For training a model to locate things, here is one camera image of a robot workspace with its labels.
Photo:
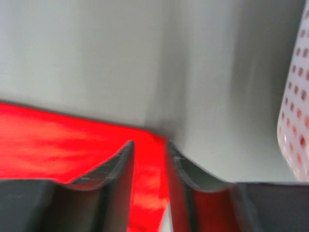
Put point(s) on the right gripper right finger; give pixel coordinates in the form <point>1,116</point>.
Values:
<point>199,201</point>

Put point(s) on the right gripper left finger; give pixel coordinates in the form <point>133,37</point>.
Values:
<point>113,180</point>

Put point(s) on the red t shirt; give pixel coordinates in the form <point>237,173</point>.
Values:
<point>40,144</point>

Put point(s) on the white plastic laundry basket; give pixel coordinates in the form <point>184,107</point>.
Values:
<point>293,122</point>

